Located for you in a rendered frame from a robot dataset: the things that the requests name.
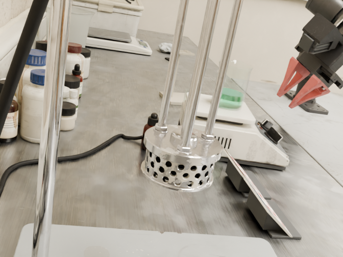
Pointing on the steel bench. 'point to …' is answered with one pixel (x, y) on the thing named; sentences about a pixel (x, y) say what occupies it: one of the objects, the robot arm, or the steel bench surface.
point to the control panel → (268, 137)
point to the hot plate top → (203, 111)
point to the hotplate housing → (242, 143)
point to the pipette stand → (176, 98)
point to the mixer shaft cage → (189, 113)
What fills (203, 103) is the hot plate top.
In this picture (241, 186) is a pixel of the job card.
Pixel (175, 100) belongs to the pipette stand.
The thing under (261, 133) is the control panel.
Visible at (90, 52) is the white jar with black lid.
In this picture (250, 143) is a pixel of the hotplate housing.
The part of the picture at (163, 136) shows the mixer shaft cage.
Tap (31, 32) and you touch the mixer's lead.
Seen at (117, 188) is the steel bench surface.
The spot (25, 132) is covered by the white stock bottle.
